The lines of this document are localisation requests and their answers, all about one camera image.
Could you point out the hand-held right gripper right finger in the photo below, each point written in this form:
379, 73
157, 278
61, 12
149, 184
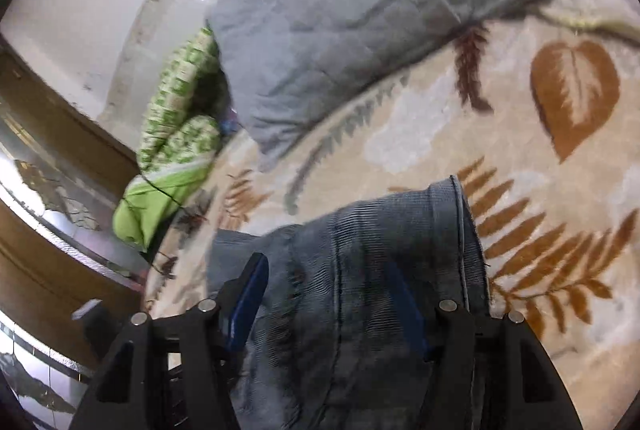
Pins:
415, 325

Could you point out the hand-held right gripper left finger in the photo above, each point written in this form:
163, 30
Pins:
245, 300

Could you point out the grey-blue denim pants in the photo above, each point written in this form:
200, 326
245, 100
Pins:
350, 260

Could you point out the wooden glass-panelled door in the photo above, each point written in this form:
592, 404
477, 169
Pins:
40, 210

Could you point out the green patterned quilt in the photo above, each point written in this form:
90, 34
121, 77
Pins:
175, 145

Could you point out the beige leaf-print blanket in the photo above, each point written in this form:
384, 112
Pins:
500, 120

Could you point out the grey quilted blanket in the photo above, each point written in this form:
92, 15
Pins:
350, 10

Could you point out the white floral padded cloth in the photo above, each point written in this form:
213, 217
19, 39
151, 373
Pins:
590, 21

